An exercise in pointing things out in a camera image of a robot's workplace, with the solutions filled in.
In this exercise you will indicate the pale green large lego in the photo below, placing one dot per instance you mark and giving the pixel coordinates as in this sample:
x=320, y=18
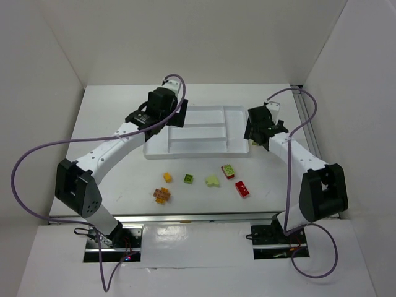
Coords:
x=212, y=181

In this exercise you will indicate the small yellow lego brick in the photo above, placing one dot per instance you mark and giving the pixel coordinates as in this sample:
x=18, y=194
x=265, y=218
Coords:
x=167, y=177

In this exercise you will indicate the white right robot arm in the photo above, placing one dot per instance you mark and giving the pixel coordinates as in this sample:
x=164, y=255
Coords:
x=315, y=189

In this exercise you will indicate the dark green lego brick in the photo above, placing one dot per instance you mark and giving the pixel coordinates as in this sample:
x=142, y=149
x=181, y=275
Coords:
x=188, y=179

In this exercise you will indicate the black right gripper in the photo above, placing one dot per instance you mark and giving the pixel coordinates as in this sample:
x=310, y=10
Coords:
x=257, y=136

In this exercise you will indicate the aluminium rail front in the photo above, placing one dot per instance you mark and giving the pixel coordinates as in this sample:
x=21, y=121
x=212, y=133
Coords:
x=209, y=217

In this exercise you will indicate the orange yellow lego cross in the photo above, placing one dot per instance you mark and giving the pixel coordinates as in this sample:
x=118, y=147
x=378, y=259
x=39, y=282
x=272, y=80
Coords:
x=162, y=196

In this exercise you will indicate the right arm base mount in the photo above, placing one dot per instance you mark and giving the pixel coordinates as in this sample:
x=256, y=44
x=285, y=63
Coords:
x=269, y=242

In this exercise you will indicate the red lego with green top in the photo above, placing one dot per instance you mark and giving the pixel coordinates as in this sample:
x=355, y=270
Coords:
x=228, y=171

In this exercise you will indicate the white divided sorting tray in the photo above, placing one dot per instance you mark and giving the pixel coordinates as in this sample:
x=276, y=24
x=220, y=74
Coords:
x=208, y=131

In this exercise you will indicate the red lego brick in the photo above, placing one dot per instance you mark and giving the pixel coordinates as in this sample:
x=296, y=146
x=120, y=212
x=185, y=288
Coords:
x=242, y=189

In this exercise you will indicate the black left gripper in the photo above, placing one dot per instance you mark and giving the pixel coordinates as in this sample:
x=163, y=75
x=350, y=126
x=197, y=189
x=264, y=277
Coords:
x=180, y=112

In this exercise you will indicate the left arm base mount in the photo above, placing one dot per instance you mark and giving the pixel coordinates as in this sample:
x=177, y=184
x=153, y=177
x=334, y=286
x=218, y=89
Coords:
x=128, y=246

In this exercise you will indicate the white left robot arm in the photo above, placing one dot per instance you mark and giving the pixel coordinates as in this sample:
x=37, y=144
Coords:
x=77, y=181

